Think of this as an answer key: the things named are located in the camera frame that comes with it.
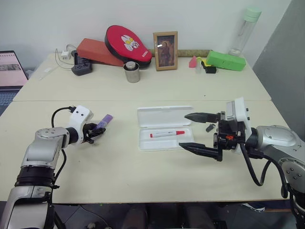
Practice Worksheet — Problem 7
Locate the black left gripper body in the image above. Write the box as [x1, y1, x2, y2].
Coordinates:
[81, 123, 96, 145]

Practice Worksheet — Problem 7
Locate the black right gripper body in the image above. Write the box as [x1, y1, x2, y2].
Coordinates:
[213, 111, 246, 163]

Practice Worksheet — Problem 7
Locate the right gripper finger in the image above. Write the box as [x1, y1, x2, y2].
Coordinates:
[184, 112, 219, 124]
[178, 142, 219, 160]

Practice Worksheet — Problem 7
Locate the purple marker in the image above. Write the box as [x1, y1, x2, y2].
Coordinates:
[94, 114, 113, 131]

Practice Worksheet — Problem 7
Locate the red capped white marker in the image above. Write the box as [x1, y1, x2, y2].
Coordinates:
[149, 130, 185, 139]

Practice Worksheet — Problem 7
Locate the white plastic pencil case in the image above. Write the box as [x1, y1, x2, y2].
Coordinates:
[137, 105, 195, 152]

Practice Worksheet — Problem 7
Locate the black yellow small tool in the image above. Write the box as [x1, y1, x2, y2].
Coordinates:
[201, 60, 217, 74]

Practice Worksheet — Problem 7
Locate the green foam block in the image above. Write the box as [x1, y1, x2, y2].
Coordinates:
[206, 50, 246, 72]

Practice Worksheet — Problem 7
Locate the steel cup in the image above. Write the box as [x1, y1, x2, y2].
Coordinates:
[122, 62, 140, 83]

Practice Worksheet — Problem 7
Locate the long wooden strip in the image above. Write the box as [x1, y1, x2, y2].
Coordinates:
[149, 49, 213, 58]

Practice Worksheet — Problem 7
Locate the red foam block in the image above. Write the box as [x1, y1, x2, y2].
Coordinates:
[76, 38, 125, 67]

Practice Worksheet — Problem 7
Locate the red black boxing pad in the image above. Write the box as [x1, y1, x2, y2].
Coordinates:
[104, 25, 153, 70]

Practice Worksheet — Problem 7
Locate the dark rounded shape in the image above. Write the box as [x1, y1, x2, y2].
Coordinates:
[122, 207, 150, 229]

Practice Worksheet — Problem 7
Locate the clear bottle green lid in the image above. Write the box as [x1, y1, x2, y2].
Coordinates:
[228, 6, 262, 57]

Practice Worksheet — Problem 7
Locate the open laptop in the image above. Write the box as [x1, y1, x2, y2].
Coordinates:
[0, 50, 30, 117]

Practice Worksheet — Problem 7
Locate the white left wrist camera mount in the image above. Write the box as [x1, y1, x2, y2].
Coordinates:
[68, 104, 94, 146]

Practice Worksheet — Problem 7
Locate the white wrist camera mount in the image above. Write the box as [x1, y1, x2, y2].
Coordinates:
[225, 96, 254, 153]
[68, 104, 94, 146]

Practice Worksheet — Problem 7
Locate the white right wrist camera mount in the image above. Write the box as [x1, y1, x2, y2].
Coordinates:
[225, 96, 254, 153]

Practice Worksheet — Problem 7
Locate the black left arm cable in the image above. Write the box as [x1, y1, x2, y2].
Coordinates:
[49, 106, 76, 189]

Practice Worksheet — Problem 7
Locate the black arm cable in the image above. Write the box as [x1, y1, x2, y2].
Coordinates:
[239, 142, 290, 199]
[49, 106, 76, 189]

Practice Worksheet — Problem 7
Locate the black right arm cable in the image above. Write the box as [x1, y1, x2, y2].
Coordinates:
[239, 142, 290, 199]

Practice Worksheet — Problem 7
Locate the white charger cable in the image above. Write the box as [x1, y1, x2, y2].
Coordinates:
[55, 44, 77, 71]

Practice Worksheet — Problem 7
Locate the wooden picture frame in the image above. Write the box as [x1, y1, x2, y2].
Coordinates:
[152, 31, 179, 72]

